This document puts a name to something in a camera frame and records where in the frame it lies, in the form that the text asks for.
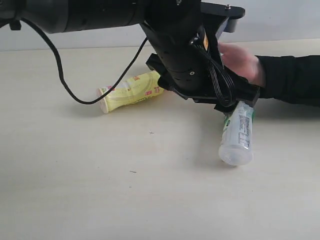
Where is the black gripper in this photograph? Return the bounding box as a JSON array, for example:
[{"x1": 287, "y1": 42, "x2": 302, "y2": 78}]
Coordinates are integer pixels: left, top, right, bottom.
[{"x1": 146, "y1": 33, "x2": 260, "y2": 113}]

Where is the black cable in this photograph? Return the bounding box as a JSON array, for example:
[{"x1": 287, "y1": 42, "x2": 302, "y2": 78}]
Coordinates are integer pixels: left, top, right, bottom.
[{"x1": 9, "y1": 18, "x2": 148, "y2": 105}]

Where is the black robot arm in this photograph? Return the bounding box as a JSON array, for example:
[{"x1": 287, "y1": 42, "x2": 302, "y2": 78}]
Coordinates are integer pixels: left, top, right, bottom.
[{"x1": 0, "y1": 0, "x2": 260, "y2": 113}]

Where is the white bottle green label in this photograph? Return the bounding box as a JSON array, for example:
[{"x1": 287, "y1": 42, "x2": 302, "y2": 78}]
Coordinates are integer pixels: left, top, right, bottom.
[{"x1": 218, "y1": 101, "x2": 255, "y2": 166}]

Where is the person's open hand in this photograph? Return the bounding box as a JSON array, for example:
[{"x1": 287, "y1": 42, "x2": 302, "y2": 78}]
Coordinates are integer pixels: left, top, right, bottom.
[{"x1": 218, "y1": 42, "x2": 266, "y2": 88}]

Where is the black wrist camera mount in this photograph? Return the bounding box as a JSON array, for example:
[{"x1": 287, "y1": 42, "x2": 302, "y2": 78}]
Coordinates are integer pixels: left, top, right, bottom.
[{"x1": 200, "y1": 2, "x2": 246, "y2": 40}]

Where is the yellow label bottle red cap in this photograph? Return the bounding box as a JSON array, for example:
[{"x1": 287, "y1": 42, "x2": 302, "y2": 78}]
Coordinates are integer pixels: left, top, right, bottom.
[{"x1": 99, "y1": 71, "x2": 165, "y2": 114}]

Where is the black sleeved forearm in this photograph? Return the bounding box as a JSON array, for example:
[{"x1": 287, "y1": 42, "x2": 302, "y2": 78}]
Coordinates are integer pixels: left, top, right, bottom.
[{"x1": 257, "y1": 55, "x2": 320, "y2": 107}]

